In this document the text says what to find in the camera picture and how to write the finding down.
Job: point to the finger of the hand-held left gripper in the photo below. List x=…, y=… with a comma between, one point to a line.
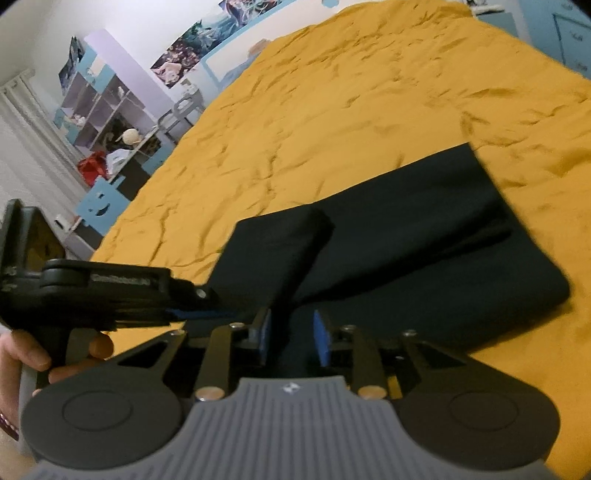
x=207, y=314
x=196, y=290

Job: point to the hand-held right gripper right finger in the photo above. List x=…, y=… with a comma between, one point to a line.
x=321, y=344

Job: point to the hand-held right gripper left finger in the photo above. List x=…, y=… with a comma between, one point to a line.
x=264, y=339

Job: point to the black pants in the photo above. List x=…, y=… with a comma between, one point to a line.
x=415, y=240

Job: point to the person's left hand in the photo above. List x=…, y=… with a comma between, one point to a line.
x=23, y=353

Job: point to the blue smiley face chair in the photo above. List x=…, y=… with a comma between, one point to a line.
x=104, y=203

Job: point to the red bag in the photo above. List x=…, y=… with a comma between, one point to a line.
x=92, y=167

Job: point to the white plastic bag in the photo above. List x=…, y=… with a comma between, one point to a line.
x=116, y=160

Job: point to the white curtain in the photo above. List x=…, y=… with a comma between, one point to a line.
x=27, y=152

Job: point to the cream round ball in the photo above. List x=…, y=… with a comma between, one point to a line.
x=130, y=136

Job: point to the grey chair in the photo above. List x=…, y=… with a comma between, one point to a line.
x=191, y=101
x=173, y=121

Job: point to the white shelf unit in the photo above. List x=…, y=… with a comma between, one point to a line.
x=99, y=101

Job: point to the white and blue headboard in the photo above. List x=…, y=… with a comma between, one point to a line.
x=221, y=60

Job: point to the small poster on shelf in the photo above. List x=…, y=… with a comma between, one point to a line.
x=70, y=62

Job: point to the blue pillow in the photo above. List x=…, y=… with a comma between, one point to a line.
x=253, y=53

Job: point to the yellow bed blanket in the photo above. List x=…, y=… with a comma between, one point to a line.
x=369, y=92

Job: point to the blue nightstand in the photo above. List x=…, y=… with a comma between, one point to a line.
x=501, y=16

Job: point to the blue and white wardrobe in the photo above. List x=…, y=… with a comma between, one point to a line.
x=575, y=32

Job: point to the long wall poster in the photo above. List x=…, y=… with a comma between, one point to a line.
x=207, y=32

